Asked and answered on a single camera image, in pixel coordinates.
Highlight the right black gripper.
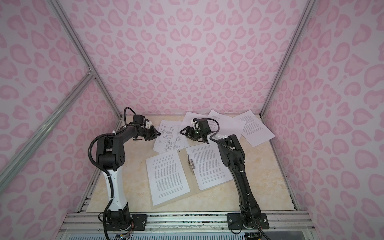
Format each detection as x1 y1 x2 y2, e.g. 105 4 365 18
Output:
180 126 205 142

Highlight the diagram sheet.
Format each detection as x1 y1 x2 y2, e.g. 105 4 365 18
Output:
154 120 190 154

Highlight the beige paper folder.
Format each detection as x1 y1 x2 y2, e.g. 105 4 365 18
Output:
146 144 233 209

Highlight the large text sheet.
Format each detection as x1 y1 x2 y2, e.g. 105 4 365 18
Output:
146 150 190 206

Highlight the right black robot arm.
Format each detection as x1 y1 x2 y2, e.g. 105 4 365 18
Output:
180 118 264 231

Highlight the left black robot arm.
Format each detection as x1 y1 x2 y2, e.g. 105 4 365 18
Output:
88 114 161 234

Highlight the text sheet back overlapping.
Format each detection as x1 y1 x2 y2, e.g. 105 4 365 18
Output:
208 110 246 139

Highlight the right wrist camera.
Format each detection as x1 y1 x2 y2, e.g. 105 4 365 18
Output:
192 118 199 129

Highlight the left corner aluminium post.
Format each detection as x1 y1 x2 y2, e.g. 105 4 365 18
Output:
47 0 122 119

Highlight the corner aluminium post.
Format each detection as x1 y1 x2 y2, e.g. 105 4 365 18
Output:
47 0 122 119
260 0 319 120

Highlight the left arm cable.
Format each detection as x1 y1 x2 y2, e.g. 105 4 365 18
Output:
87 106 137 240

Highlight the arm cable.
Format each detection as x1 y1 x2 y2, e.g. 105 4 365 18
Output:
87 106 137 240
194 117 271 240

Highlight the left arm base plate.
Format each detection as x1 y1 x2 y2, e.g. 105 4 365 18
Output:
106 214 148 232

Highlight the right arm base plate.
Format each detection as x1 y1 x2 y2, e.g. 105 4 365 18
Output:
226 213 270 231

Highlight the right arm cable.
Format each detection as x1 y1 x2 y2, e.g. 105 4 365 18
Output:
194 117 271 240

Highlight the diagonal aluminium frame bar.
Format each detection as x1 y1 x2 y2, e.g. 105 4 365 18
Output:
1 71 94 193

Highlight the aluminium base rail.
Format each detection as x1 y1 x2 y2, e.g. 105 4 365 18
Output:
58 211 319 240

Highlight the right corner aluminium post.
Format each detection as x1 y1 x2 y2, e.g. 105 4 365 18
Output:
260 0 319 120

